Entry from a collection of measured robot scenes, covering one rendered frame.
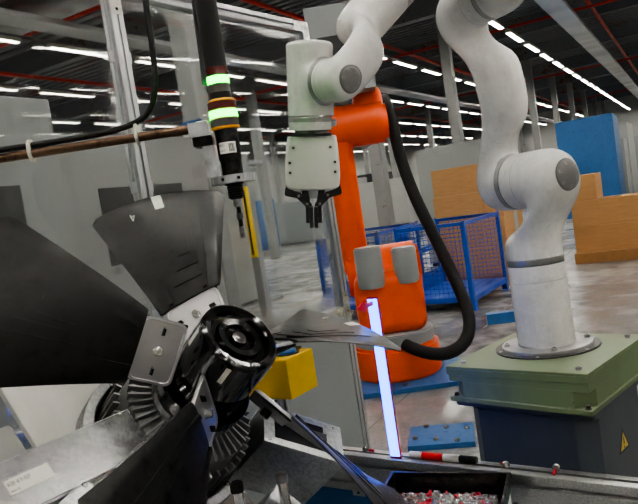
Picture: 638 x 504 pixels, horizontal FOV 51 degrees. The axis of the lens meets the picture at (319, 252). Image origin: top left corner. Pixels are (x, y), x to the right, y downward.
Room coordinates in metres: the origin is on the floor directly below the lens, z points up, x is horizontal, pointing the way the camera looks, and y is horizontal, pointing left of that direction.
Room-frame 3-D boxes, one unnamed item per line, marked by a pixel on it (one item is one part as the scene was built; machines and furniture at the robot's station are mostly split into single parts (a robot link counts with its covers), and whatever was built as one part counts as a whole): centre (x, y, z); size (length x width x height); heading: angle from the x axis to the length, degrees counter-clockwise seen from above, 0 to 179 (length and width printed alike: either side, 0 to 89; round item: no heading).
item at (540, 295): (1.44, -0.46, 1.10); 0.19 x 0.19 x 0.18
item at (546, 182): (1.42, -0.48, 1.31); 0.19 x 0.12 x 0.24; 27
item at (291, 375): (1.50, 0.14, 1.02); 0.16 x 0.10 x 0.11; 54
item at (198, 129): (1.04, 0.12, 1.49); 0.09 x 0.07 x 0.10; 89
